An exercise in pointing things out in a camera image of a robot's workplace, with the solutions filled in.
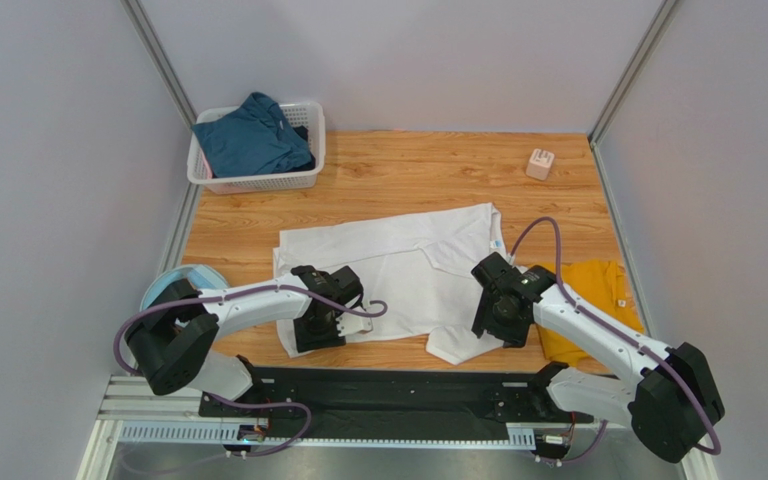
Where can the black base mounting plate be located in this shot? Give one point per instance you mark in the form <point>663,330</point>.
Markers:
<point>396,405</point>

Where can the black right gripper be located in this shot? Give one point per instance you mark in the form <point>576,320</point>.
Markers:
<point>485,318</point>

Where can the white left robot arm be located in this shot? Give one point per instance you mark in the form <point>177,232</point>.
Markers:
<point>170,341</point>

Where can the blue t shirt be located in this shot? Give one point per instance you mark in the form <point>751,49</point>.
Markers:
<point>254,139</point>

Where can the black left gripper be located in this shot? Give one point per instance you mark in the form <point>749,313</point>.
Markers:
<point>308,341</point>

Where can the folded yellow t shirt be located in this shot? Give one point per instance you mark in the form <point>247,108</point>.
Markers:
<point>604,284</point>

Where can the white t shirt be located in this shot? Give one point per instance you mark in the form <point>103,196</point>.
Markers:
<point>419,264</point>

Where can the small pink box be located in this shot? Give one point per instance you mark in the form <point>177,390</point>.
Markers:
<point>539,164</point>

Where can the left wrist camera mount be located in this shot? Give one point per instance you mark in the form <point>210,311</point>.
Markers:
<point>357,323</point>

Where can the white plastic laundry basket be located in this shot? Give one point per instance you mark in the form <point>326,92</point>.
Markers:
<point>307,114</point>

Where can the aluminium frame rail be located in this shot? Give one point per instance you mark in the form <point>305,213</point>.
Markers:
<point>140,435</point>

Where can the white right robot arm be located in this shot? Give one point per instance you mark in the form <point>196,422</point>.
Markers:
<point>665,395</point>

